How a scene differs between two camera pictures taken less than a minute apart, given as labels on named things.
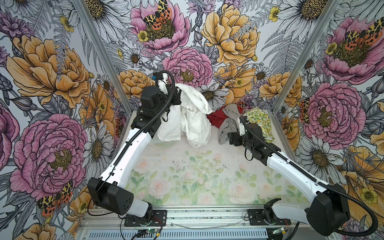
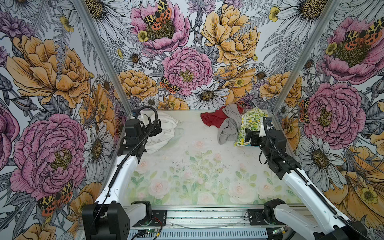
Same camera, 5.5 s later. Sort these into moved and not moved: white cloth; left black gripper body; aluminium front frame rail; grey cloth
Moved: left black gripper body; white cloth
Not moved: grey cloth; aluminium front frame rail
